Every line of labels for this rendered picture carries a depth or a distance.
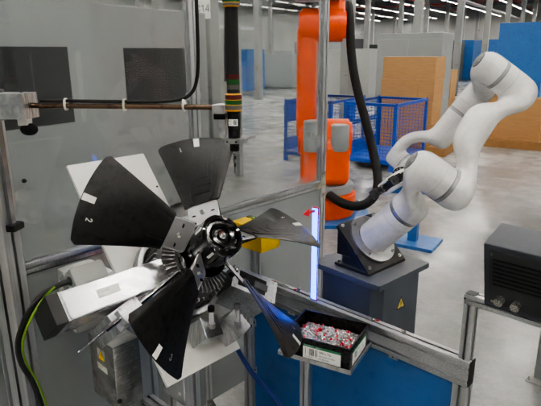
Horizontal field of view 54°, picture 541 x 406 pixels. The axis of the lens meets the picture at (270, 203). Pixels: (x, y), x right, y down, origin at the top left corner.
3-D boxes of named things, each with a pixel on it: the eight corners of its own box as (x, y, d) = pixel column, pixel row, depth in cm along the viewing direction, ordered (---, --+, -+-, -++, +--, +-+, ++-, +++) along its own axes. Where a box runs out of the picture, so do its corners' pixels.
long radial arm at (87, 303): (145, 274, 150) (161, 257, 142) (156, 297, 149) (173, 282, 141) (44, 308, 130) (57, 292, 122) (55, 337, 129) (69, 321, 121)
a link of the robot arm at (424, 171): (415, 233, 176) (467, 192, 159) (371, 202, 174) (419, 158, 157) (420, 210, 184) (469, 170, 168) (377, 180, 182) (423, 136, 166)
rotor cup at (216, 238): (191, 286, 139) (214, 267, 130) (167, 238, 142) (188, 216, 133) (232, 270, 149) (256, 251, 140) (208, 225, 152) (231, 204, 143)
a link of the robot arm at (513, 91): (410, 188, 172) (449, 216, 174) (425, 188, 160) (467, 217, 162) (492, 63, 175) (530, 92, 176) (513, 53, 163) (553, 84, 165)
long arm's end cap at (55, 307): (44, 308, 130) (57, 292, 122) (55, 336, 129) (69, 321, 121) (32, 312, 128) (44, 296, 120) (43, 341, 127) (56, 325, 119)
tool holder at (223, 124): (211, 143, 138) (209, 105, 135) (217, 139, 145) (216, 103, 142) (245, 144, 136) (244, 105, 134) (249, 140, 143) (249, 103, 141)
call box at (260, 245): (231, 246, 200) (230, 220, 197) (249, 240, 207) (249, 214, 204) (261, 257, 189) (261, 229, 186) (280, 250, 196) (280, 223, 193)
